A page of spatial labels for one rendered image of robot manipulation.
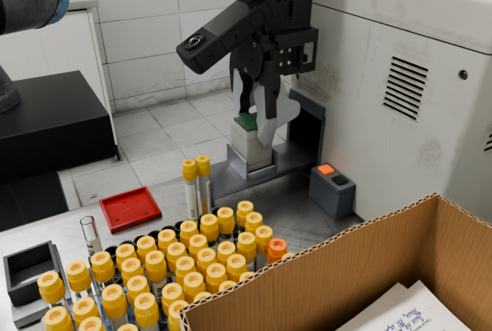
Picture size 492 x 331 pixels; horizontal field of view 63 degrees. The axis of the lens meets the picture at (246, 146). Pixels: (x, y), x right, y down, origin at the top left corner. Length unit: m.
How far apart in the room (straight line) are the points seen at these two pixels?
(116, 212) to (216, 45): 0.27
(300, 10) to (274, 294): 0.33
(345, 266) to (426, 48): 0.22
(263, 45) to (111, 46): 2.34
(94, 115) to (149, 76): 2.23
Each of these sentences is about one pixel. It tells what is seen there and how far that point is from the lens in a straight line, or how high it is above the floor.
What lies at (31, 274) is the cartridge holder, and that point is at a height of 0.89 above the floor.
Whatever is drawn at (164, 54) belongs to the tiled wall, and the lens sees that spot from 2.88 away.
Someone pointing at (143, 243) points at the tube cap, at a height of 0.99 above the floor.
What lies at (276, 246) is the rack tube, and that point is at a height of 0.99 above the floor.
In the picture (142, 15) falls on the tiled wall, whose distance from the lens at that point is 2.78.
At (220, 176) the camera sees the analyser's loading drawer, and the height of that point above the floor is 0.92.
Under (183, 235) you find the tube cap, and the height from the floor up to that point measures 0.99.
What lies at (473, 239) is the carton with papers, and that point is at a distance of 0.38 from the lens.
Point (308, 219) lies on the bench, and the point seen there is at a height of 0.87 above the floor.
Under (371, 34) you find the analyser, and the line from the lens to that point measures 0.47.
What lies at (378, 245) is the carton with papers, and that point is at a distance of 0.36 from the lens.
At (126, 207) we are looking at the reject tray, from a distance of 0.58.
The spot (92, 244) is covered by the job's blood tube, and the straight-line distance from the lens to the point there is 0.42.
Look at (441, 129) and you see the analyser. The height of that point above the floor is 1.05.
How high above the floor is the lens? 1.24
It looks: 31 degrees down
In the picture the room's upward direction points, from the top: straight up
